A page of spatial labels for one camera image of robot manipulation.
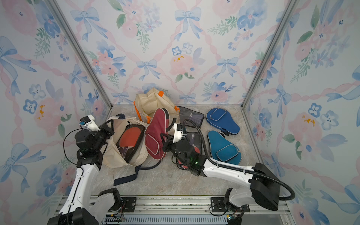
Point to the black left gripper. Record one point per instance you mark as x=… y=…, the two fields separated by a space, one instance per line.
x=104 y=128

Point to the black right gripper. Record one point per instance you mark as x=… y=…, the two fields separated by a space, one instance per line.
x=170 y=145

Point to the clear case red paddle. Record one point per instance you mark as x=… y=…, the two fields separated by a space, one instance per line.
x=194 y=139
x=129 y=142

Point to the canvas bag navy handles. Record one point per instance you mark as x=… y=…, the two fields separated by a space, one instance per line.
x=112 y=157

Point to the teal paddle case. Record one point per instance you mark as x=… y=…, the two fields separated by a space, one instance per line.
x=223 y=150

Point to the red pouch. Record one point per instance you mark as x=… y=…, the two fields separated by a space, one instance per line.
x=153 y=139

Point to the black paddle case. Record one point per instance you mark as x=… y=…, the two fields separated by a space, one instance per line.
x=188 y=114

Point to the blue paddle case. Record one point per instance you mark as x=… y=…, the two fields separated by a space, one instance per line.
x=221 y=119

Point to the canvas bag orange handles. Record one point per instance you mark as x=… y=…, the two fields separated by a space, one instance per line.
x=146 y=105

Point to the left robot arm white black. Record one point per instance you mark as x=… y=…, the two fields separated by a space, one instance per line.
x=77 y=209

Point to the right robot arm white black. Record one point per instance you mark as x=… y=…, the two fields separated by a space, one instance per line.
x=254 y=189

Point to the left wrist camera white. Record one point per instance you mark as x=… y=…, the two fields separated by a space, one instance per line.
x=89 y=123

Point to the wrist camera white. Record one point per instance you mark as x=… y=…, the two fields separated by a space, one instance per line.
x=89 y=123
x=179 y=132

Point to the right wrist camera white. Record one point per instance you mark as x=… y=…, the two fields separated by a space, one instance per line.
x=179 y=132

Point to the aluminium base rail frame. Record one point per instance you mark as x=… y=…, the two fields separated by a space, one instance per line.
x=193 y=210

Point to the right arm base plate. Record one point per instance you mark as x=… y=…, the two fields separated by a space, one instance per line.
x=218 y=205

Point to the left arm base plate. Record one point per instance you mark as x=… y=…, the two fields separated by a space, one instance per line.
x=124 y=204

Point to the aluminium corner post left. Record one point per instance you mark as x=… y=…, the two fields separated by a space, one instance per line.
x=60 y=18

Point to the aluminium corner post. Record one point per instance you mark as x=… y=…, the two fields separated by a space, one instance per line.
x=60 y=18
x=288 y=12

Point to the aluminium corner post right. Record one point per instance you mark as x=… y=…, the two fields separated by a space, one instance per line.
x=288 y=12

